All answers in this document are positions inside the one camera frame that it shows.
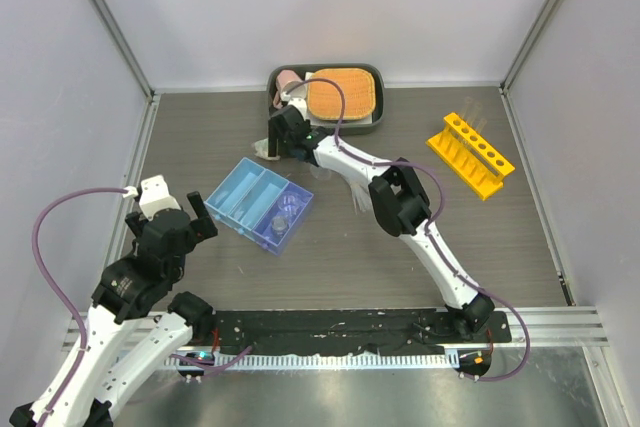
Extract plastic glove packet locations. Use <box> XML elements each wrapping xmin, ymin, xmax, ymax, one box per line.
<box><xmin>252</xmin><ymin>138</ymin><xmax>280</xmax><ymax>162</ymax></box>

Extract blue three-compartment organizer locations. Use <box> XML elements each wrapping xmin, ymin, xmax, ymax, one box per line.
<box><xmin>205</xmin><ymin>158</ymin><xmax>314</xmax><ymax>256</ymax></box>

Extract clear glass beaker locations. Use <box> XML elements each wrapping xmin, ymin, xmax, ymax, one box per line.
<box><xmin>277</xmin><ymin>191</ymin><xmax>305</xmax><ymax>219</ymax></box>

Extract clear glass stoppered bottle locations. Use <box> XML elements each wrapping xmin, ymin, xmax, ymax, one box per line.
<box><xmin>270</xmin><ymin>215</ymin><xmax>290</xmax><ymax>242</ymax></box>

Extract clear glass test tube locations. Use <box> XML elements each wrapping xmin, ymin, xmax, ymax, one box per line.
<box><xmin>460</xmin><ymin>97</ymin><xmax>477</xmax><ymax>127</ymax></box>
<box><xmin>471</xmin><ymin>102</ymin><xmax>485</xmax><ymax>132</ymax></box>
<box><xmin>476</xmin><ymin>118</ymin><xmax>488</xmax><ymax>138</ymax></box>

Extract yellow test tube rack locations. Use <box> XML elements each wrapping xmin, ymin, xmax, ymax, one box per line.
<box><xmin>426</xmin><ymin>112</ymin><xmax>515</xmax><ymax>201</ymax></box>

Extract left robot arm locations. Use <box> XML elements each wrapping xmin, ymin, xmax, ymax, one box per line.
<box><xmin>9</xmin><ymin>191</ymin><xmax>218</xmax><ymax>426</ymax></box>

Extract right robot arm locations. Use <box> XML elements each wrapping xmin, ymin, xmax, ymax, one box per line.
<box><xmin>268</xmin><ymin>105</ymin><xmax>495</xmax><ymax>342</ymax></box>

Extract clear plastic funnel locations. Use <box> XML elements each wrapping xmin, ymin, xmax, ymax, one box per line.
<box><xmin>310</xmin><ymin>165</ymin><xmax>332</xmax><ymax>181</ymax></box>

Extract orange woven basket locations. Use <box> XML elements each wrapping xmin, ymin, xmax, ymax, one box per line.
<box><xmin>306</xmin><ymin>68</ymin><xmax>377</xmax><ymax>121</ymax></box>

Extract pink ceramic mug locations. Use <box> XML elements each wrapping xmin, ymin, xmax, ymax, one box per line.
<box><xmin>272</xmin><ymin>69</ymin><xmax>307</xmax><ymax>109</ymax></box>

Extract dark green plastic tray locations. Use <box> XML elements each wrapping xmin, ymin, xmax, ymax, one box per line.
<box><xmin>266</xmin><ymin>63</ymin><xmax>384</xmax><ymax>136</ymax></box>

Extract bundle of plastic pipettes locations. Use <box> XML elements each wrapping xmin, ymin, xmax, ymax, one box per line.
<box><xmin>346</xmin><ymin>179</ymin><xmax>373</xmax><ymax>214</ymax></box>

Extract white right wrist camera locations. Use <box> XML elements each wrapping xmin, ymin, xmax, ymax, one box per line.
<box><xmin>279</xmin><ymin>92</ymin><xmax>309</xmax><ymax>120</ymax></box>

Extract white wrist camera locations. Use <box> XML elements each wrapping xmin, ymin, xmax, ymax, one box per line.
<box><xmin>122</xmin><ymin>175</ymin><xmax>181</xmax><ymax>221</ymax></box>
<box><xmin>279</xmin><ymin>92</ymin><xmax>309</xmax><ymax>120</ymax></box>

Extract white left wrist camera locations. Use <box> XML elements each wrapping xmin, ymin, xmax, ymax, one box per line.
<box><xmin>122</xmin><ymin>175</ymin><xmax>181</xmax><ymax>221</ymax></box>

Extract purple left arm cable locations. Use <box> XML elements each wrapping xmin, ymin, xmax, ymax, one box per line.
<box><xmin>32</xmin><ymin>186</ymin><xmax>136</xmax><ymax>418</ymax></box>

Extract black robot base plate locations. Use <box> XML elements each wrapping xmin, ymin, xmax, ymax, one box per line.
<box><xmin>188</xmin><ymin>308</ymin><xmax>512</xmax><ymax>357</ymax></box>

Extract white slotted cable duct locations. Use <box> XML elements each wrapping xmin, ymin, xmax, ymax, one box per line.
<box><xmin>169</xmin><ymin>351</ymin><xmax>460</xmax><ymax>372</ymax></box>

